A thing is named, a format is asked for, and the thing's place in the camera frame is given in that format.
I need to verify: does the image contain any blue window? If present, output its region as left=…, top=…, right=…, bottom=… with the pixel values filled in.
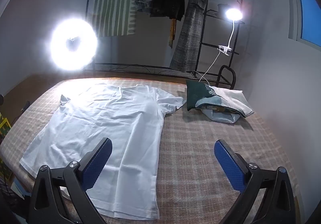
left=301, top=0, right=321, bottom=46

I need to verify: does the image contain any light blue folded garment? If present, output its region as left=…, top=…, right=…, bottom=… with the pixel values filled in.
left=195, top=97, right=242, bottom=124

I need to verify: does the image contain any ring light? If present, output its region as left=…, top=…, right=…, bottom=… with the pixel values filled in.
left=49, top=18, right=98, bottom=71

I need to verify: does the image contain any white lamp cable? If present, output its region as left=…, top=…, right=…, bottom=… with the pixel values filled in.
left=197, top=48, right=224, bottom=83

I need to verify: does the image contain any hanging yellow cloth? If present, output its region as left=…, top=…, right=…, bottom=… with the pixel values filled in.
left=169, top=19, right=176, bottom=48

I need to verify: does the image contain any white t-shirt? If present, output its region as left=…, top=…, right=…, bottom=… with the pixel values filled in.
left=20, top=82, right=184, bottom=220

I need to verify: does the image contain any dark green folded garment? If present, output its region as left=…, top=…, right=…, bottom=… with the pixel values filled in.
left=186, top=80, right=215, bottom=111

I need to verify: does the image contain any white folded garment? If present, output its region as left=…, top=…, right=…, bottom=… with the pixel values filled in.
left=212, top=87, right=254, bottom=117

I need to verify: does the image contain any black metal clothes rack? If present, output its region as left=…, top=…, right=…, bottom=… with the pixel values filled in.
left=85, top=0, right=249, bottom=89

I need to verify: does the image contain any white clip lamp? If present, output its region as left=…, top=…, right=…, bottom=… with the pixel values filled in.
left=218, top=8, right=243, bottom=56

